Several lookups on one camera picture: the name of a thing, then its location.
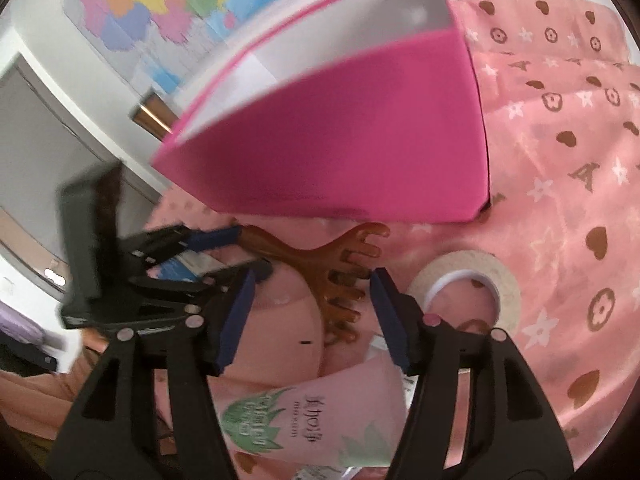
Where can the pink lotion tube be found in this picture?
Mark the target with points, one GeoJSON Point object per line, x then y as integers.
{"type": "Point", "coordinates": [310, 410]}

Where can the brown massage comb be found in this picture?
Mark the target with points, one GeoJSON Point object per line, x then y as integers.
{"type": "Point", "coordinates": [310, 260]}

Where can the white tape roll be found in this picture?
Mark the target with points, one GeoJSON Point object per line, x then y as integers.
{"type": "Point", "coordinates": [505, 285]}

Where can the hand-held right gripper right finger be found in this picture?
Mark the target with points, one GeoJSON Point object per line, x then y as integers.
{"type": "Point", "coordinates": [392, 325]}

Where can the wooden headboard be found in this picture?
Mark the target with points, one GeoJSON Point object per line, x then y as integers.
{"type": "Point", "coordinates": [150, 117]}

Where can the white door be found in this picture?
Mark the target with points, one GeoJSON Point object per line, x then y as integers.
{"type": "Point", "coordinates": [40, 160]}

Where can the blue medicine box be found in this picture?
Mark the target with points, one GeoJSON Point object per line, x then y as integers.
{"type": "Point", "coordinates": [187, 266]}

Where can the magenta cardboard box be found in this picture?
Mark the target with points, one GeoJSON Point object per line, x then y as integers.
{"type": "Point", "coordinates": [350, 135]}

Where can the pink printed blanket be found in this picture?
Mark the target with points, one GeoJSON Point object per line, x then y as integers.
{"type": "Point", "coordinates": [550, 185]}

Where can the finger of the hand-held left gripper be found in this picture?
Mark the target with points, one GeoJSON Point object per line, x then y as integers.
{"type": "Point", "coordinates": [230, 277]}
{"type": "Point", "coordinates": [212, 240]}

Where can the colourful wall map poster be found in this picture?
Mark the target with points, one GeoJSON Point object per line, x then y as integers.
{"type": "Point", "coordinates": [150, 0]}

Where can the purple cloth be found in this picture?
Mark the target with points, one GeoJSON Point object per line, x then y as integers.
{"type": "Point", "coordinates": [15, 330]}

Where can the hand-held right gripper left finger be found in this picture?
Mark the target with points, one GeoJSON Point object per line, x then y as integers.
{"type": "Point", "coordinates": [236, 320]}

